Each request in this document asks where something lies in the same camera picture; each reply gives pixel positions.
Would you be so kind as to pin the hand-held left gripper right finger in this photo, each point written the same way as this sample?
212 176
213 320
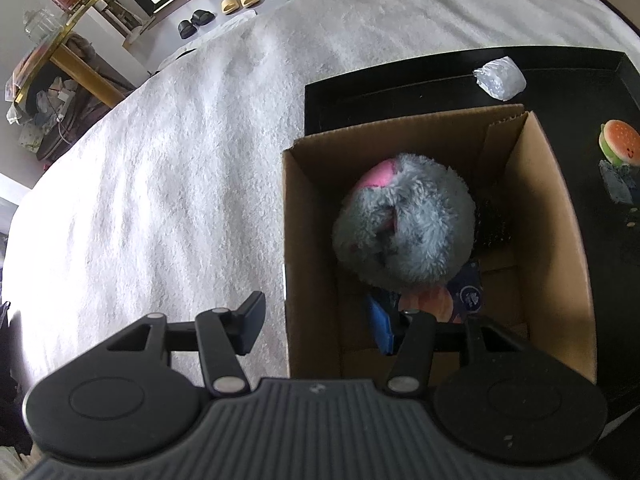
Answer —
384 325

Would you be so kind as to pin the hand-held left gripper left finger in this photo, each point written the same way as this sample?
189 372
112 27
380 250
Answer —
250 322

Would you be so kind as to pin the grey and pink plush toy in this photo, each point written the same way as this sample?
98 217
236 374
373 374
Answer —
415 230

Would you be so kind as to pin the small black fuzzy item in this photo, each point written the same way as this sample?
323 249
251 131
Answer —
492 225

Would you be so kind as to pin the brown cardboard box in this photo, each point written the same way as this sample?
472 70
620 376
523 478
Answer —
555 240

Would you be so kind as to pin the black tray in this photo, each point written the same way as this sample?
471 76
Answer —
400 95

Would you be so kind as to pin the white fluffy blanket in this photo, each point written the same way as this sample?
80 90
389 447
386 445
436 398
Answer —
175 185

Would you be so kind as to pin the white bubble wrap piece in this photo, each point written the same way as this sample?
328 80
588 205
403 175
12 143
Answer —
500 77

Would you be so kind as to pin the grey fuzzy cloth piece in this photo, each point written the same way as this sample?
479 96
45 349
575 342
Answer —
617 182

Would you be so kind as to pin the pile of bags under table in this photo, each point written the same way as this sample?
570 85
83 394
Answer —
45 115

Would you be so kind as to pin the burger squishy toy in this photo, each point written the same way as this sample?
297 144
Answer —
620 142

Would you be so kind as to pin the black slipper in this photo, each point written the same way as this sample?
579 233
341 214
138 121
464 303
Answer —
186 27
202 17

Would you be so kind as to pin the round table with yellow leg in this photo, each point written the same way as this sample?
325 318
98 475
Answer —
75 67

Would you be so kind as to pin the glass jar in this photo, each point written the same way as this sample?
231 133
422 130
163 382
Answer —
42 25

